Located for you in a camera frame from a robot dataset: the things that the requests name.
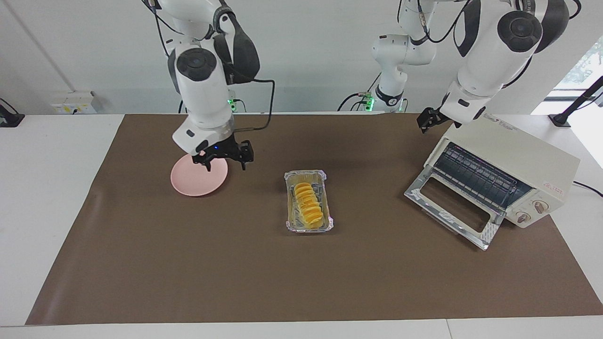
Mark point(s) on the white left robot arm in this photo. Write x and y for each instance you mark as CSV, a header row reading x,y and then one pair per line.
x,y
494,47

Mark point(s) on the glass oven door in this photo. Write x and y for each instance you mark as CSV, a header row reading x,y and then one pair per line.
x,y
424,188

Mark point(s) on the black table clamp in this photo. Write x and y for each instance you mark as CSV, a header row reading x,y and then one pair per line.
x,y
9,117

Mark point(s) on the sliced yellow bread loaf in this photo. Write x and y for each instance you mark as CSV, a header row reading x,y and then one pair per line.
x,y
308,207

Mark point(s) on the brown table mat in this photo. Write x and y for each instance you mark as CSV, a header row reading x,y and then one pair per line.
x,y
235,273

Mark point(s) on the white toaster oven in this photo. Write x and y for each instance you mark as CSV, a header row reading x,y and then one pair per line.
x,y
527,150

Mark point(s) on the aluminium foil tray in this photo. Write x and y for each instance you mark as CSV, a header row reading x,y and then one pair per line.
x,y
289,207

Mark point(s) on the round cream oven knob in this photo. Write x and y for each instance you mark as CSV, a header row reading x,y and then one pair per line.
x,y
523,217
541,206

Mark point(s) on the white wall socket box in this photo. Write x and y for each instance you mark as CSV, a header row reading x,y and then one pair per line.
x,y
73,102

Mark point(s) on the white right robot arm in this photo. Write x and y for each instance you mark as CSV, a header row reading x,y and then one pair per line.
x,y
202,89

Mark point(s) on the black camera stand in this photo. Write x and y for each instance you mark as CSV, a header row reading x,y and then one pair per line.
x,y
572,106

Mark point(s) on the pink round plate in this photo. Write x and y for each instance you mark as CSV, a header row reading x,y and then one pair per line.
x,y
193,181

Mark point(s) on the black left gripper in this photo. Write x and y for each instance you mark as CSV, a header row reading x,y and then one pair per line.
x,y
442,117

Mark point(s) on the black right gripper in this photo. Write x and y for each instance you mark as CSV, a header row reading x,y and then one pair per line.
x,y
219,148

